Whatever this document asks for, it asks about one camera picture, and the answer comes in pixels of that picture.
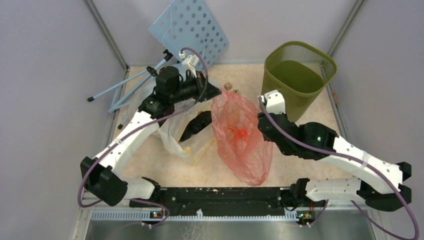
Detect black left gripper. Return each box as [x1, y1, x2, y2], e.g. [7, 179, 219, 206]
[170, 71, 223, 104]

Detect red translucent trash bag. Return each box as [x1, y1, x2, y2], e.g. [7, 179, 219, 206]
[211, 88, 273, 186]

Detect large translucent white plastic bag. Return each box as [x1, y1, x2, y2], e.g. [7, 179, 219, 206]
[126, 78, 216, 164]

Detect green mesh trash bin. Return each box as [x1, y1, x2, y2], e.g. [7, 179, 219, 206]
[261, 41, 337, 122]

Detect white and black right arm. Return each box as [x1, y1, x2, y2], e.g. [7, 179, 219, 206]
[257, 112, 412, 212]

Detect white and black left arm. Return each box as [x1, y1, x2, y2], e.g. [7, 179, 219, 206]
[78, 66, 222, 207]

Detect plain wooden cube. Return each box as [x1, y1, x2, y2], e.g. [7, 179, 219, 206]
[223, 82, 233, 91]

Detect light blue perforated music stand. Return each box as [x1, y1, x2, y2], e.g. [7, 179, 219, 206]
[87, 0, 229, 113]

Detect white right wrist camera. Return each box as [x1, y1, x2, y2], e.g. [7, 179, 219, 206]
[258, 89, 286, 115]

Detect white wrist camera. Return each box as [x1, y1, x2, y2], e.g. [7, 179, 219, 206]
[178, 51, 199, 76]
[258, 89, 286, 115]

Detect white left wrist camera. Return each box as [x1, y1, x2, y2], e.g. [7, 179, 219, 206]
[178, 51, 199, 76]

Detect wooden block by wall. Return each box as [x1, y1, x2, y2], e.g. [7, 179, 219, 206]
[331, 91, 339, 106]

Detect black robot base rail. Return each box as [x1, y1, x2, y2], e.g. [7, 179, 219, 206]
[149, 181, 316, 217]

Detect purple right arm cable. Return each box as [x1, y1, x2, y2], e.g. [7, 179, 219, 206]
[258, 96, 421, 240]

